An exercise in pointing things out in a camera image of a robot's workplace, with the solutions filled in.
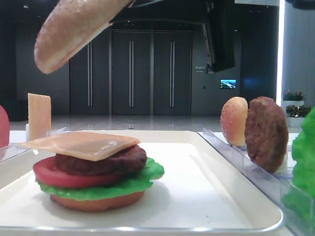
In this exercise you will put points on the right clear acrylic rail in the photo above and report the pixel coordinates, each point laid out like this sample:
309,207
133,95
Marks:
275,186

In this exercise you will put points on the spare green lettuce leaf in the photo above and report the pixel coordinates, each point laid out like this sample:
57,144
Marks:
302,159

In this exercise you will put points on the white metal tray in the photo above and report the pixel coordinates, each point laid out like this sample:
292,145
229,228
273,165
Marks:
200,194

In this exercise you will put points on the bottom bun of burger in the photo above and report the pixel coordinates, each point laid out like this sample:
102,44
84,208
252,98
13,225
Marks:
98,205

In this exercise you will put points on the spare brown meat patty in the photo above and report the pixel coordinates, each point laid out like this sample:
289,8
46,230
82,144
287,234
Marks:
266,133

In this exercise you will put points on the meat patty on burger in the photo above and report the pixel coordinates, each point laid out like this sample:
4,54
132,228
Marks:
127,161

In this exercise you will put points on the hanging black display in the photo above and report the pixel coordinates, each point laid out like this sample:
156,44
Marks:
218,32

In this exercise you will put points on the flower planter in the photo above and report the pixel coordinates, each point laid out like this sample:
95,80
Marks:
294,107

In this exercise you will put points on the left clear acrylic rail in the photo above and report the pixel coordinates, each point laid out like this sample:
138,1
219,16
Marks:
10,143

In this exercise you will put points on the clear acrylic rail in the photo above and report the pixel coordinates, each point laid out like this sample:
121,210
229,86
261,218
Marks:
10,143
275,186

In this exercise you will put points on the small wall screen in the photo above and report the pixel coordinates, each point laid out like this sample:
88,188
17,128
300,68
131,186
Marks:
227,83

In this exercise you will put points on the spare red tomato slice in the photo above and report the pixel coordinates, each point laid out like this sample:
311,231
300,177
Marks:
4,128

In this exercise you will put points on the cheese slice on burger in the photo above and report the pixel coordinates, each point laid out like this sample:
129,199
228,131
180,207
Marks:
83,145

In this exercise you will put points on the spare orange cheese slice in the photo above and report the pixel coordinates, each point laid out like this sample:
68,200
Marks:
39,112

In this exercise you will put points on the tomato slice on burger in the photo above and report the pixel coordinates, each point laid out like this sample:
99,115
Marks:
46,172

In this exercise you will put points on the dark triple door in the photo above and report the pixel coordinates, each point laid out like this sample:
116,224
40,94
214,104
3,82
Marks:
135,68

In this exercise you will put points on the spare top burger bun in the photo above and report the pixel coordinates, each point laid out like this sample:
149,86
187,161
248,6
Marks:
233,120

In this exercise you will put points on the lettuce leaf on burger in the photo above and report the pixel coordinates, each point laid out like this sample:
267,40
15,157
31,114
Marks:
133,183

